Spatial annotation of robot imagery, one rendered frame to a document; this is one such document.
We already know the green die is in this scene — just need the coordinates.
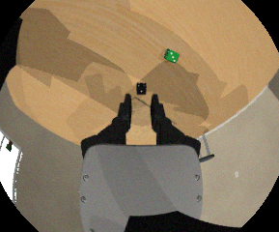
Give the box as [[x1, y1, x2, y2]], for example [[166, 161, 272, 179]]
[[164, 48, 180, 64]]

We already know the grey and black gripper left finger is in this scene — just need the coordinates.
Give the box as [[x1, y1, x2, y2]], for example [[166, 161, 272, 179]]
[[81, 94, 132, 159]]

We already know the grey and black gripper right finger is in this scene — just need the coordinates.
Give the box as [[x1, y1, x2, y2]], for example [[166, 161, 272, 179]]
[[151, 94, 201, 157]]

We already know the black die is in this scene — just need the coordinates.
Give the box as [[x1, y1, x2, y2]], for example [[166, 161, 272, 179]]
[[136, 82, 147, 95]]

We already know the brown mat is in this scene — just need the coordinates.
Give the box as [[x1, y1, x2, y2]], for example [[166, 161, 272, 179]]
[[126, 97, 156, 142]]

